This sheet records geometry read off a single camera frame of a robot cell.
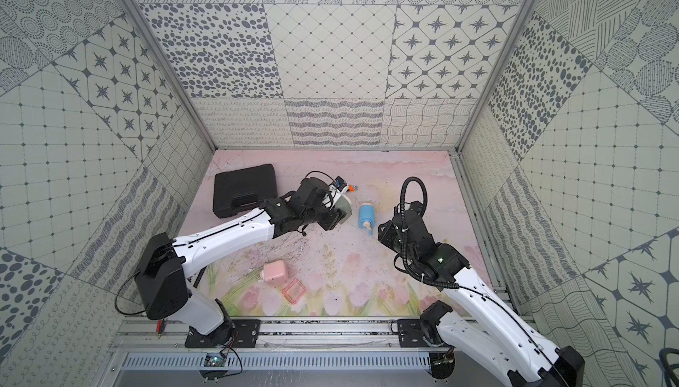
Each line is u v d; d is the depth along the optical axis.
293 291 0.82
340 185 0.70
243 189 1.07
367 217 0.91
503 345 0.43
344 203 0.79
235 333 0.73
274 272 0.78
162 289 0.42
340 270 0.86
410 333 0.73
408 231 0.54
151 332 0.75
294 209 0.61
